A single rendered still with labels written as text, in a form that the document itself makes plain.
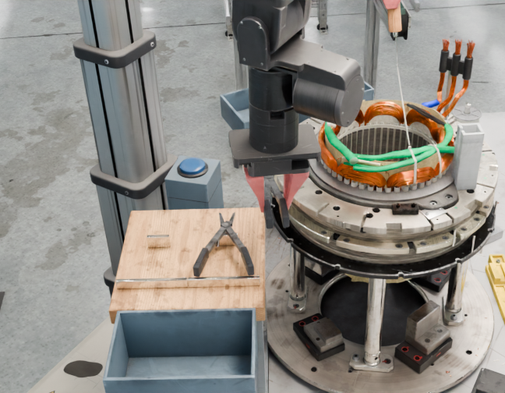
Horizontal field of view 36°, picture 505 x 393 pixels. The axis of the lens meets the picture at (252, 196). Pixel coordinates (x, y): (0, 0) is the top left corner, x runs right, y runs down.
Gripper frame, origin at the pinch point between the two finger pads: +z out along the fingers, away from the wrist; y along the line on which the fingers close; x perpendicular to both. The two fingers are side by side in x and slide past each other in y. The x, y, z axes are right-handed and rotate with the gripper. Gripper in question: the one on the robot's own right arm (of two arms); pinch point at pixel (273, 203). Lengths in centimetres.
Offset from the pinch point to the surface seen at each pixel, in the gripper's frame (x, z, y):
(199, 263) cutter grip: -3.6, 5.4, -9.8
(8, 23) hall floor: 341, 116, -97
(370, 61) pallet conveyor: 175, 71, 62
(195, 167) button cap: 25.0, 10.4, -8.7
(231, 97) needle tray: 44.0, 8.9, -1.0
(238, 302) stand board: -8.3, 8.3, -5.6
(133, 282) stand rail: -3.7, 7.5, -18.2
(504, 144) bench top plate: 60, 35, 60
